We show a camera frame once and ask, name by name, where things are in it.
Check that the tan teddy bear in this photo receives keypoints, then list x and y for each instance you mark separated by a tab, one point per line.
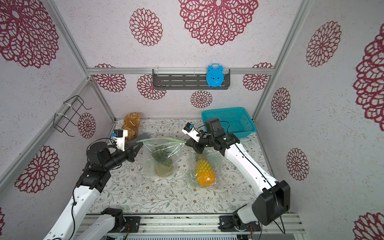
131	124

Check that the grey glasses case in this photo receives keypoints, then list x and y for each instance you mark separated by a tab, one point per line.
141	137

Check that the grey wall shelf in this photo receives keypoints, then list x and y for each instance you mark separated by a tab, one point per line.
192	81

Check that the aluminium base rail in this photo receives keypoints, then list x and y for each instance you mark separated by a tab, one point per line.
167	224

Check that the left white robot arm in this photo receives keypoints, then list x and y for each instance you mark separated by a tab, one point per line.
103	158

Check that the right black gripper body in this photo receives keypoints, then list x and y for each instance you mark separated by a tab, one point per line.
201	142

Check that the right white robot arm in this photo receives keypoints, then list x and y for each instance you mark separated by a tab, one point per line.
273	197

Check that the black wire wall rack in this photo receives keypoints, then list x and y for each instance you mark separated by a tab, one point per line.
62	120

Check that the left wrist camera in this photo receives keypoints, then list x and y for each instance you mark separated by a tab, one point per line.
119	137

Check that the teal plastic basket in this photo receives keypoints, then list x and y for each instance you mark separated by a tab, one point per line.
235	120

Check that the blue alarm clock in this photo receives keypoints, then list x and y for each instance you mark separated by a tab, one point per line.
215	75

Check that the yellow orange pineapple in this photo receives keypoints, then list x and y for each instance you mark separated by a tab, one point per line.
204	172

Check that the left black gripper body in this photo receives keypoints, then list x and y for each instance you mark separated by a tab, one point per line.
128	155

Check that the clear zip-top bag green seal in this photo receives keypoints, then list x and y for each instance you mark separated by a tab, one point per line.
173	146

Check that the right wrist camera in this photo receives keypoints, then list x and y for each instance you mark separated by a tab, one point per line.
190	130

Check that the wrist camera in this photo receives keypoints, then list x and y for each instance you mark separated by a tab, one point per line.
190	130
119	137

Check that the green pineapple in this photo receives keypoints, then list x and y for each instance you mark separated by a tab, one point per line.
163	163

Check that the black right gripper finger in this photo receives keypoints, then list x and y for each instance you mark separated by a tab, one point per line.
188	138
190	143

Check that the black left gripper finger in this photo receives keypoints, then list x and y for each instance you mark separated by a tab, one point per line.
136	149
130	144

